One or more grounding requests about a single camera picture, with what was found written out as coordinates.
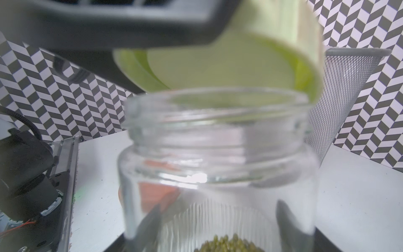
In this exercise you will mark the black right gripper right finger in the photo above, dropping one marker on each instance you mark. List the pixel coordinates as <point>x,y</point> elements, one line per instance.
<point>295,240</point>

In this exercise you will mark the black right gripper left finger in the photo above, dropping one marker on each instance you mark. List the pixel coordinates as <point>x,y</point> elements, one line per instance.
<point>149,230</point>

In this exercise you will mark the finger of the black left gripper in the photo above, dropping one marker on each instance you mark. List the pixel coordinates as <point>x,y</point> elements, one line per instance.
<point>104,25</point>

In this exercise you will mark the glass jar with mung beans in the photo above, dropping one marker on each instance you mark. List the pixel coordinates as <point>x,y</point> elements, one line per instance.
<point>235,151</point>

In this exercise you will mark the grey mesh waste bin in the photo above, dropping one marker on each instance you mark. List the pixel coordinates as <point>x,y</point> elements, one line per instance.
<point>346,71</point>

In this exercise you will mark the light green jar lid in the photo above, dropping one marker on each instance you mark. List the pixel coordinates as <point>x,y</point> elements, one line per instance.
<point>274,44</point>

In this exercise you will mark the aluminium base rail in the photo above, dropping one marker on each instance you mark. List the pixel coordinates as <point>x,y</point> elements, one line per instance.
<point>67,153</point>

